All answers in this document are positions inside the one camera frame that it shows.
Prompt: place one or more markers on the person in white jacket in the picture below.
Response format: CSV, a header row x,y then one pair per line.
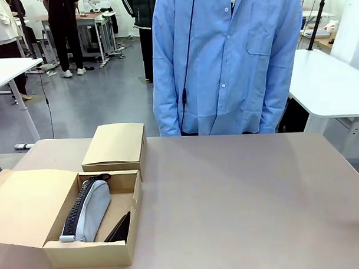
x,y
1,22

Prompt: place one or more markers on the person in black clothes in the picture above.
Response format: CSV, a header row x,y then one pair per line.
x,y
64,32

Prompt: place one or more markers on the black stapler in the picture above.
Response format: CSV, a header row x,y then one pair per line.
x,y
118,228

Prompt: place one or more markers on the person's right forearm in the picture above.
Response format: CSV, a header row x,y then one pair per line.
x,y
166,108

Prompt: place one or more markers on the grey CAMPUS pencil case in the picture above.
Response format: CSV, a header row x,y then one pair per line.
x,y
87,208

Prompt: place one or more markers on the person's left forearm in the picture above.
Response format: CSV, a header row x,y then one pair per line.
x,y
274,104

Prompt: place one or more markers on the person in blue coat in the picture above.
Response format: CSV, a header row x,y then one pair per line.
x,y
224,65

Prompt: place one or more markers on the black tripod pole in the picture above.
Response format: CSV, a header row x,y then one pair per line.
x,y
317,17

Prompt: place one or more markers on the white table with leg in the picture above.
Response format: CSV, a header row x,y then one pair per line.
x,y
6,72

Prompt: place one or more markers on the long white background desk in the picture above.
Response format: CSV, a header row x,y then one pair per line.
x,y
317,15

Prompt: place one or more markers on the white rounded desk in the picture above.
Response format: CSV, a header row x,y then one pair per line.
x,y
322,82

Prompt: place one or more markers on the person in dark striped jacket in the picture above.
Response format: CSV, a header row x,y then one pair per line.
x,y
143,23

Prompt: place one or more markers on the wooden background table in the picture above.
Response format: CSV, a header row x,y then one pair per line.
x,y
320,38

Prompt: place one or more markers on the brown-topped workbench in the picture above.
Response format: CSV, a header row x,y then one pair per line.
x,y
88,28

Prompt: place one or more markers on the large open cardboard box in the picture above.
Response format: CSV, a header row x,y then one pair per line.
x,y
28,204

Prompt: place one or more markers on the cardboard box with stationery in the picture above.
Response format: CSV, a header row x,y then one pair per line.
x,y
115,148

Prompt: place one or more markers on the white power strip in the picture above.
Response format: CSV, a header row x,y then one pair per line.
x,y
21,146

